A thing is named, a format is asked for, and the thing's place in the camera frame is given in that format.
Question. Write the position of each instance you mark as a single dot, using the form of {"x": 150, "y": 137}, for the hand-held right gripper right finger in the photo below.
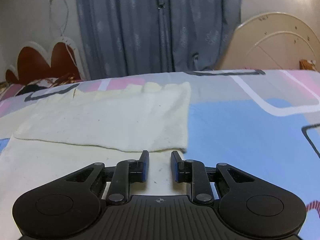
{"x": 176, "y": 170}

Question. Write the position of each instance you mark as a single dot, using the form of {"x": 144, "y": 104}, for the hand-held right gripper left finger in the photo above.
{"x": 144, "y": 170}

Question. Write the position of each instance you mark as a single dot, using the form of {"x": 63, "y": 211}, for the cream knit garment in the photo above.
{"x": 105, "y": 120}

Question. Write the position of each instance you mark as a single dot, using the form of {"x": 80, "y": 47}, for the pastel patterned bed sheet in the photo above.
{"x": 240, "y": 130}

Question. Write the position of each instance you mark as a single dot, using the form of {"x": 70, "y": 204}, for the floral pillow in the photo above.
{"x": 50, "y": 82}

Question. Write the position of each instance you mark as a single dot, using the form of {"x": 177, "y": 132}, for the black cloth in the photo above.
{"x": 26, "y": 90}

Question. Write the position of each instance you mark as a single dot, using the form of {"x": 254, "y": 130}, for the blue-grey curtain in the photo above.
{"x": 155, "y": 27}

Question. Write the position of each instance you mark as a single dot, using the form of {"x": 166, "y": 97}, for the red white-edged headboard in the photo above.
{"x": 37, "y": 62}

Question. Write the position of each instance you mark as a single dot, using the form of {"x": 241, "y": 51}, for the cream round board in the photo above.
{"x": 272, "y": 45}

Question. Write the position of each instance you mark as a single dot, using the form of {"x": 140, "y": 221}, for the brown patterned cloth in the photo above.
{"x": 308, "y": 64}

